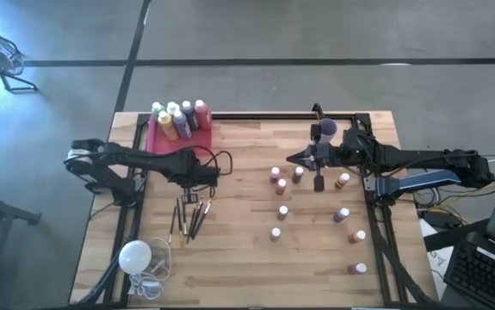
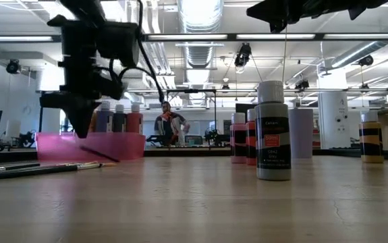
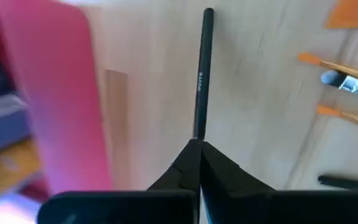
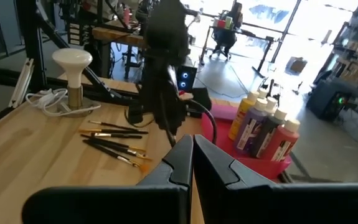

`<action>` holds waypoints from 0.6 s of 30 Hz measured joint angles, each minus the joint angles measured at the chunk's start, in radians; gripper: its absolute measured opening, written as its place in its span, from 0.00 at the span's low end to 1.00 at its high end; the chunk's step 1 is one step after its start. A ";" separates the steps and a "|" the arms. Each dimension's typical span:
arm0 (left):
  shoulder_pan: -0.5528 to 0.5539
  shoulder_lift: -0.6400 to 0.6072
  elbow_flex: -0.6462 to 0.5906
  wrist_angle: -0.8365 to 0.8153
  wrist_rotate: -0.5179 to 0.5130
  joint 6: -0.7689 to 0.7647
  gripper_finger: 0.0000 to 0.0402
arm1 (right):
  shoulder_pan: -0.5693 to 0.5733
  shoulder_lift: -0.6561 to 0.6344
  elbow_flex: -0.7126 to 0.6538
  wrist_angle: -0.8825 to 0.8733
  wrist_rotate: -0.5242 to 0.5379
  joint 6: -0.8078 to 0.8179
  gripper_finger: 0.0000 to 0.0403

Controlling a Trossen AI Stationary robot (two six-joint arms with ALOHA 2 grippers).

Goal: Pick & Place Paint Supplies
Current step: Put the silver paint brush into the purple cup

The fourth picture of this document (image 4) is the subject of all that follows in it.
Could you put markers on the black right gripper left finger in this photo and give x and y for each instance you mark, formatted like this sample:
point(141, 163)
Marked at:
point(119, 205)

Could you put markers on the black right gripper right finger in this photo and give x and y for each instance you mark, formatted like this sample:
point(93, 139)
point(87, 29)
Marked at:
point(275, 205)

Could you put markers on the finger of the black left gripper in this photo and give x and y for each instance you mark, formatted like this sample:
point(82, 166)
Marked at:
point(174, 112)
point(158, 109)

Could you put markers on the large yellow paint bottle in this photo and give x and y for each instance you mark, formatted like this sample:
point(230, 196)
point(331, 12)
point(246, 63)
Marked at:
point(239, 118)

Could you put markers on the large red paint bottle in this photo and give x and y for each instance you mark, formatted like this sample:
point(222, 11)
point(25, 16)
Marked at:
point(283, 140)

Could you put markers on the large black paint bottle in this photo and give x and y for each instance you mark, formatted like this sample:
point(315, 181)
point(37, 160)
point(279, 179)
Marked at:
point(267, 133)

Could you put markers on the large purple paint bottle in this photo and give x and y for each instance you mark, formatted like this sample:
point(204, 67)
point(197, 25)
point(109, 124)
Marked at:
point(248, 130)

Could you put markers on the thin black paint brush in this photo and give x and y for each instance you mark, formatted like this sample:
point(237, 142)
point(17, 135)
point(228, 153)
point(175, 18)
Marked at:
point(110, 143)
point(113, 125)

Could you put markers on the black tower with blue rings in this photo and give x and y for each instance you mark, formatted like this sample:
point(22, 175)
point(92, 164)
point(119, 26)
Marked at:
point(187, 77)

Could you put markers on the pink plastic bin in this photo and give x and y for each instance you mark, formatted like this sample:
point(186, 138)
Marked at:
point(259, 169)

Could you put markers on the black brush with yellow end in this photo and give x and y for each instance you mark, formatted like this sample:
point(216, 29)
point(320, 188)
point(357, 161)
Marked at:
point(119, 132)

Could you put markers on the short thin black brush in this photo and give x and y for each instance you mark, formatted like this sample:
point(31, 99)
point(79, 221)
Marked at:
point(116, 150)

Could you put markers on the wooden workbench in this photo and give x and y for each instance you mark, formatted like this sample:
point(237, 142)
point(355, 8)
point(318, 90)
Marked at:
point(116, 35)

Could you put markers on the person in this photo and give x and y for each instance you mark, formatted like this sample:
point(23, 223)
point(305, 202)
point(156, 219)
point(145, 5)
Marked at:
point(227, 37)

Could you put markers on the white bulb table lamp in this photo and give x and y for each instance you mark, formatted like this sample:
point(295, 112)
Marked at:
point(72, 60)

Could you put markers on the black office desk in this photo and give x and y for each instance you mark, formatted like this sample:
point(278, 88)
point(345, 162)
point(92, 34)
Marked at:
point(253, 33)

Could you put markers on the black desktop computer tower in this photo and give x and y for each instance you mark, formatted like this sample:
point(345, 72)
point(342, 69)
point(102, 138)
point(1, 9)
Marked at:
point(328, 102)

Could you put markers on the cardboard box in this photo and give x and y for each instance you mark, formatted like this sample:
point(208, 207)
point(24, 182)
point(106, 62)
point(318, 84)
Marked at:
point(296, 65)

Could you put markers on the white plastic strip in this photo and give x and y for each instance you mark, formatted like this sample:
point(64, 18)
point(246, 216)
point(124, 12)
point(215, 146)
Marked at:
point(21, 84)

